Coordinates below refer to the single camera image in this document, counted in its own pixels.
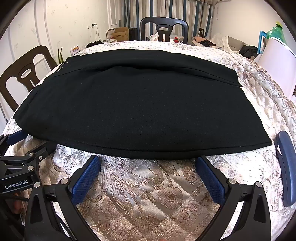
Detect black pants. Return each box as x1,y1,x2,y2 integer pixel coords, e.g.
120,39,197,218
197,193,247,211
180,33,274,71
14,49,271,160

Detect dark brown chair at left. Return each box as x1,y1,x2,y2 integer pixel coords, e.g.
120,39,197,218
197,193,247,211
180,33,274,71
1,45,57,111

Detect green potted plant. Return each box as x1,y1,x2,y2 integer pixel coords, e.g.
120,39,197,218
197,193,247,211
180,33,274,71
57,47,64,64

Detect cardboard boxes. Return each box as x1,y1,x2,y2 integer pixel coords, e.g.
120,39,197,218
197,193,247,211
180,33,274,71
106,27,130,42

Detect blue plastic container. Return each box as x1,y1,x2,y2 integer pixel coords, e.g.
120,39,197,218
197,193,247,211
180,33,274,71
257,31,268,54

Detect dark chair at far side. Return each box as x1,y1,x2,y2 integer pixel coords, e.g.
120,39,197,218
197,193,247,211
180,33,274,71
140,16,189,44

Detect green plastic bottle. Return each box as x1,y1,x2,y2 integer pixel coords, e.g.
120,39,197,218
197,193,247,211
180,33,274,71
266,22,287,44

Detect striped window curtain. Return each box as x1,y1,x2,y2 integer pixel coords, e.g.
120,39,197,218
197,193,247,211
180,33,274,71
120,0,214,40

